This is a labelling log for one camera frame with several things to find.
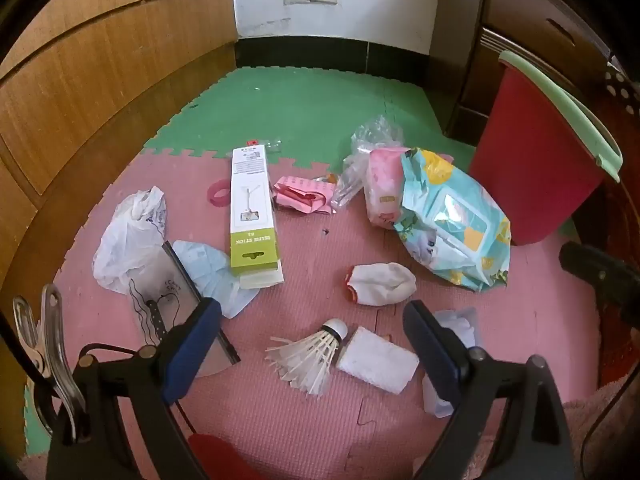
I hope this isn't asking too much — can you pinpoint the thick black cable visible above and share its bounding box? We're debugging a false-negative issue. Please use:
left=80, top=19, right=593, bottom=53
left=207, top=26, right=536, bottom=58
left=0, top=305, right=56, bottom=396

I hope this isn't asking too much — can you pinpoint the red blanket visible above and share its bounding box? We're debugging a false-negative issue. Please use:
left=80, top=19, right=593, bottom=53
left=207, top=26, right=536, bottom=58
left=565, top=180, right=640, bottom=401

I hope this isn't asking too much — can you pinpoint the pink wet wipes pack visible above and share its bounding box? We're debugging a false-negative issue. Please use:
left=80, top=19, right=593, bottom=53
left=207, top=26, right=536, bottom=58
left=366, top=147, right=408, bottom=231

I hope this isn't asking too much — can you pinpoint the teal wet wipes pack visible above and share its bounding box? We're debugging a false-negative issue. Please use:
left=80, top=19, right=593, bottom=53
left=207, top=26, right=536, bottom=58
left=392, top=147, right=512, bottom=293

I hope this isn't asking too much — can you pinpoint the blue face mask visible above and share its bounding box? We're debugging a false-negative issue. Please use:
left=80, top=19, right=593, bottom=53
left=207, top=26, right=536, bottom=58
left=172, top=240, right=261, bottom=320

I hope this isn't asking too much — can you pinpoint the clear tissue packet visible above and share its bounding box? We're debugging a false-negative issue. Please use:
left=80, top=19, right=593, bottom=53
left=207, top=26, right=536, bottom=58
left=420, top=307, right=478, bottom=418

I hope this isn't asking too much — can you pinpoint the clear plastic bag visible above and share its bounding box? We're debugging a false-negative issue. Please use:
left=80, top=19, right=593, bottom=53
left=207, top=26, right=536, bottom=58
left=330, top=116, right=406, bottom=213

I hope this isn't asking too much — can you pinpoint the red bin with green rim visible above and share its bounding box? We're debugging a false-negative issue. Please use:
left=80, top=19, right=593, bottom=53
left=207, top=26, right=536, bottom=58
left=469, top=50, right=623, bottom=247

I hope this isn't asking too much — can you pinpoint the dark wooden drawer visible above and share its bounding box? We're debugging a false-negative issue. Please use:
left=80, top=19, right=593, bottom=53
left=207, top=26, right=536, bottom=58
left=487, top=0, right=611, bottom=61
left=457, top=45, right=506, bottom=131

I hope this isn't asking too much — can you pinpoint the metal spring clip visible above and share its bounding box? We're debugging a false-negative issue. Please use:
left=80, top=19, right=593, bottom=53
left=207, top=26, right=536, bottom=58
left=12, top=284, right=91, bottom=441

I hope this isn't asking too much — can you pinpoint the white shuttlecock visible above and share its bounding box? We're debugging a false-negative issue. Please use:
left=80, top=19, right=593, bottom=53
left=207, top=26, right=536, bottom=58
left=264, top=319, right=349, bottom=397

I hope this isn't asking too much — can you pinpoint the green foam mat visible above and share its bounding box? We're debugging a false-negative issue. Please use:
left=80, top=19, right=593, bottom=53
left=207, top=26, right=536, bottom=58
left=20, top=67, right=478, bottom=461

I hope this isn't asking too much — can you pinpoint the clear printed zip bag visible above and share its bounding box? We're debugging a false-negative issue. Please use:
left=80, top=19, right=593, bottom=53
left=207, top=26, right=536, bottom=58
left=127, top=240, right=242, bottom=378

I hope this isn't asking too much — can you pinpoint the light wooden wardrobe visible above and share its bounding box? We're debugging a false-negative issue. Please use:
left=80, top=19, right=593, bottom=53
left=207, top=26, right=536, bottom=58
left=0, top=0, right=238, bottom=411

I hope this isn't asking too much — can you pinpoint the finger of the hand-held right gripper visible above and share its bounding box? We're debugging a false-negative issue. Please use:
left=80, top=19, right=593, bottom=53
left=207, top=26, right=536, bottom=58
left=559, top=241, right=640, bottom=331

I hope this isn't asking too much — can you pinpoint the white plastic bag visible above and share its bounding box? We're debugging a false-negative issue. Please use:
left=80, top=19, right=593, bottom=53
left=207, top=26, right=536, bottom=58
left=92, top=186, right=168, bottom=295

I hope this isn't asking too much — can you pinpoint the dark wooden nightstand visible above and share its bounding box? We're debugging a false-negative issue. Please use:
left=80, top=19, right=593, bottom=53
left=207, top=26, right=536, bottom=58
left=445, top=0, right=621, bottom=136

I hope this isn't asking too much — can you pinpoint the person's pink fuzzy clothing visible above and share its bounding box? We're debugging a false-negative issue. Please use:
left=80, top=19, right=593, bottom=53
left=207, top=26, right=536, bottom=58
left=562, top=395, right=640, bottom=480

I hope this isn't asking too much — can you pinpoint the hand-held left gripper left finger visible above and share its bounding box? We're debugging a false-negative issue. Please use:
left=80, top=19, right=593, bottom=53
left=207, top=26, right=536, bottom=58
left=45, top=297, right=223, bottom=480

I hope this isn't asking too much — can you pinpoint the pink foam mat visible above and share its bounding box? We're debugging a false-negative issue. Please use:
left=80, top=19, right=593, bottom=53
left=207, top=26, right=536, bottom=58
left=25, top=152, right=606, bottom=480

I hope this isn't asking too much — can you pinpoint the pink tape ring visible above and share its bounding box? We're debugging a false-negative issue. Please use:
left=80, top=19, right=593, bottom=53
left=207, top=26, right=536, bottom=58
left=207, top=177, right=232, bottom=208

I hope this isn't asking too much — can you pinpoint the white sock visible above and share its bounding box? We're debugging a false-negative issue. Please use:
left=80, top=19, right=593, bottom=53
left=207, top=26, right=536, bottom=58
left=344, top=262, right=417, bottom=307

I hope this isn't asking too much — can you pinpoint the brown polka-dot cloth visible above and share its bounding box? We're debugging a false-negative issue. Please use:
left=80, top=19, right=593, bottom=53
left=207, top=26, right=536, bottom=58
left=602, top=60, right=640, bottom=126

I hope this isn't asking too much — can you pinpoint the pink paper wrapper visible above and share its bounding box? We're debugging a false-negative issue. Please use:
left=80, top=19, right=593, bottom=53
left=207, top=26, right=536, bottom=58
left=272, top=175, right=337, bottom=216

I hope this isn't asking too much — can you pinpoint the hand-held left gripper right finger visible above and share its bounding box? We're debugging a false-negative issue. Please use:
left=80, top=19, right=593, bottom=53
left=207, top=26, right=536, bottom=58
left=402, top=300, right=576, bottom=480

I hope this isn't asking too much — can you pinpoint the green white cardboard box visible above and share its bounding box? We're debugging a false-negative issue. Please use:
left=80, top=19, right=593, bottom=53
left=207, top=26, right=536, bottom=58
left=229, top=145, right=285, bottom=290

